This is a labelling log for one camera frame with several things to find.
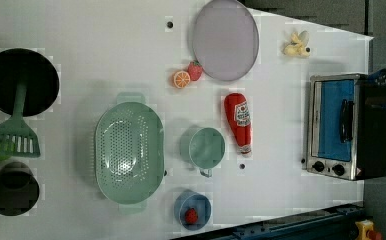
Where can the red ketchup bottle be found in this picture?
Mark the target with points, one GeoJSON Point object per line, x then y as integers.
{"type": "Point", "coordinates": [239, 120]}

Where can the green strainer basket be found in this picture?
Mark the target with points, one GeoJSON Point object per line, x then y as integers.
{"type": "Point", "coordinates": [129, 153]}

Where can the green cup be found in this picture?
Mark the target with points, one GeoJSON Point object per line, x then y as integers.
{"type": "Point", "coordinates": [204, 148]}

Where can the orange slice toy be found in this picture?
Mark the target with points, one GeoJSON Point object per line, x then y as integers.
{"type": "Point", "coordinates": [181, 79]}

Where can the red strawberry toy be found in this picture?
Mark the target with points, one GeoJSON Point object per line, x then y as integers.
{"type": "Point", "coordinates": [195, 70]}

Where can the blue cup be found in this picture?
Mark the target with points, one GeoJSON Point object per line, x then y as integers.
{"type": "Point", "coordinates": [190, 199]}

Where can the grey round plate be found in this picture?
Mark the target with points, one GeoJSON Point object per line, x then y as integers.
{"type": "Point", "coordinates": [225, 39]}

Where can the red strawberry in blue cup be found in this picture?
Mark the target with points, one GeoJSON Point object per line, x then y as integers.
{"type": "Point", "coordinates": [191, 216]}

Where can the peeled banana toy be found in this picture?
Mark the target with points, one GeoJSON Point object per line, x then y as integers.
{"type": "Point", "coordinates": [298, 46]}

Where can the silver toaster oven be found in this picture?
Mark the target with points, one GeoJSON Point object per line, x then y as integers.
{"type": "Point", "coordinates": [346, 134]}

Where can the green slotted spatula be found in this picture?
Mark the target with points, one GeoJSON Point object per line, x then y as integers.
{"type": "Point", "coordinates": [16, 136]}

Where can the black cylindrical pot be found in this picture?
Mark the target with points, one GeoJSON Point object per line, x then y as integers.
{"type": "Point", "coordinates": [19, 189]}

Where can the black frying pan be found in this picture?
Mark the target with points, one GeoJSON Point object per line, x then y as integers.
{"type": "Point", "coordinates": [36, 71]}

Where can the yellow red emergency button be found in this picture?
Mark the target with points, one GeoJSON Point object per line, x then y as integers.
{"type": "Point", "coordinates": [366, 231]}

